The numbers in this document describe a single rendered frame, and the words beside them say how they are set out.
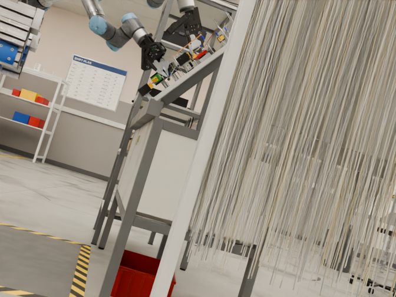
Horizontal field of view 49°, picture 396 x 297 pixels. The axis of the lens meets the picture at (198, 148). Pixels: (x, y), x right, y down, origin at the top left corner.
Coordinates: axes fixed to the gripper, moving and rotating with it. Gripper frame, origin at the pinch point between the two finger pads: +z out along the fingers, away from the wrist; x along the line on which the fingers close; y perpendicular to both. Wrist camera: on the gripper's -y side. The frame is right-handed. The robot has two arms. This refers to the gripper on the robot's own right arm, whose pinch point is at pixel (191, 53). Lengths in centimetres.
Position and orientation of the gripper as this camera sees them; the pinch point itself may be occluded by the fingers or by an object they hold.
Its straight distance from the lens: 208.2
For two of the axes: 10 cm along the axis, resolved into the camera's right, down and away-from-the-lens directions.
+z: 2.0, 9.7, 1.4
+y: 9.8, -2.0, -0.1
